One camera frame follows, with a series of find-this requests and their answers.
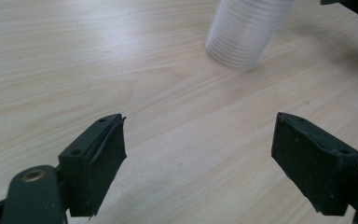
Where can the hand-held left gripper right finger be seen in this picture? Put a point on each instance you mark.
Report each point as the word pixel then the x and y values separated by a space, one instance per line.
pixel 317 165

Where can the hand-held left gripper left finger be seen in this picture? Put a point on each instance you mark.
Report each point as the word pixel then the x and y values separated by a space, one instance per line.
pixel 93 168

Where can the stack of clear plastic cups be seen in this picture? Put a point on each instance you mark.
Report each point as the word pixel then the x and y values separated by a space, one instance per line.
pixel 245 31

